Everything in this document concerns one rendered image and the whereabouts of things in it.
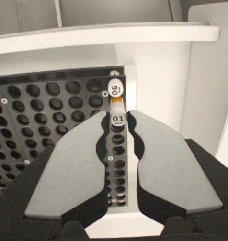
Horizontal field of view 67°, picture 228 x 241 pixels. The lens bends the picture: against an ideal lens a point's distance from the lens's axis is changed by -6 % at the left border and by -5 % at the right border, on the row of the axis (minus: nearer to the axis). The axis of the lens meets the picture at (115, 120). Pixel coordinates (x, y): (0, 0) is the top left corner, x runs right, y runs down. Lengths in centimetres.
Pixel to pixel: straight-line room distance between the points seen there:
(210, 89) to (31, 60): 19
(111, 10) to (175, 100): 85
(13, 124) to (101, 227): 47
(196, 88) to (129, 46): 9
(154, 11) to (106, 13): 25
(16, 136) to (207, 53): 21
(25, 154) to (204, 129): 19
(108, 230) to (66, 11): 99
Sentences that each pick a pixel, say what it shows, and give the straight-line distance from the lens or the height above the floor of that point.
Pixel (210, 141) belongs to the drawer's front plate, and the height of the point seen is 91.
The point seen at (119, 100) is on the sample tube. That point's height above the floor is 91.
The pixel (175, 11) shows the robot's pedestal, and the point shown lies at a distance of 109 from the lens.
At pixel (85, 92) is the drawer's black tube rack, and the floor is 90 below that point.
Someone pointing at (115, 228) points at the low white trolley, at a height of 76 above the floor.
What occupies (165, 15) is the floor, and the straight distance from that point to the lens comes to 109.
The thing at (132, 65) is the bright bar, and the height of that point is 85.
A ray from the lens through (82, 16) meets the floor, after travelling 106.
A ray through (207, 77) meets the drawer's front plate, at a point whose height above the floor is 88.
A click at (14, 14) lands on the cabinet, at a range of 57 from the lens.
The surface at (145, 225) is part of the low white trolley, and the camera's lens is 61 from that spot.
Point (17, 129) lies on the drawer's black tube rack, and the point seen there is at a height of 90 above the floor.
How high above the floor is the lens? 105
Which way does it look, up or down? 60 degrees down
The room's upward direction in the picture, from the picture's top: 176 degrees clockwise
